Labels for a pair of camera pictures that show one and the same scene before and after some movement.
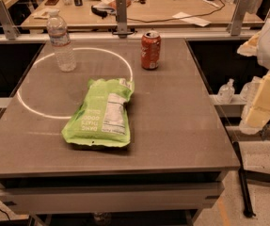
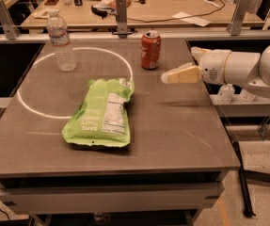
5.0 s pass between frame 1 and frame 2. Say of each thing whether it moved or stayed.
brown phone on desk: stayed
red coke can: stayed
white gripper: moved
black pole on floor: stayed
